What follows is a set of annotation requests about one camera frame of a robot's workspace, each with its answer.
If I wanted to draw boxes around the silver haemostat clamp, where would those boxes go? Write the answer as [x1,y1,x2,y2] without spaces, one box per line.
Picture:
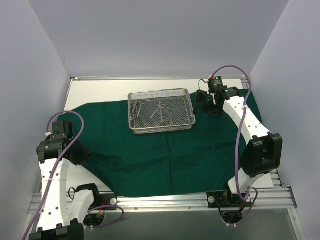
[159,118,175,126]

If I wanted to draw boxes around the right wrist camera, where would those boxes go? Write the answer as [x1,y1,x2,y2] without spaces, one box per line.
[207,76,224,94]

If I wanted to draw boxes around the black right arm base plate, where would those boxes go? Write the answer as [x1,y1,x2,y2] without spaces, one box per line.
[206,191,252,209]

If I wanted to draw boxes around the green surgical cloth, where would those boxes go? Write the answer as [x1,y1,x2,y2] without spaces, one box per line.
[62,89,263,198]

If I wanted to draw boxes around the metal mesh instrument tray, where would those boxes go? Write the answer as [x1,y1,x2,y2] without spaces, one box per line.
[128,88,196,134]

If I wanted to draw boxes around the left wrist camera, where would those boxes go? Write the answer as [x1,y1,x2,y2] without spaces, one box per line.
[45,120,74,138]

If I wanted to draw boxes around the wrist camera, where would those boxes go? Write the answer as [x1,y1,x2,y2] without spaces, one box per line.
[207,76,224,94]
[45,120,74,138]

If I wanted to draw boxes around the aluminium frame rail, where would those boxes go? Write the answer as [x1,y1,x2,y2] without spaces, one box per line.
[26,187,298,216]

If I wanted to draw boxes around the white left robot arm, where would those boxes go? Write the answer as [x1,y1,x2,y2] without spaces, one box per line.
[28,133,102,240]

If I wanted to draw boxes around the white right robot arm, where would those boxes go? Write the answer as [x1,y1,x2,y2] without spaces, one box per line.
[195,86,283,207]

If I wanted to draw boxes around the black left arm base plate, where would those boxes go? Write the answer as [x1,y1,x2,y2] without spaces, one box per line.
[89,192,118,211]

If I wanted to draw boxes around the silver forceps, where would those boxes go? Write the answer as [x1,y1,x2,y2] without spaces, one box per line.
[132,100,146,119]

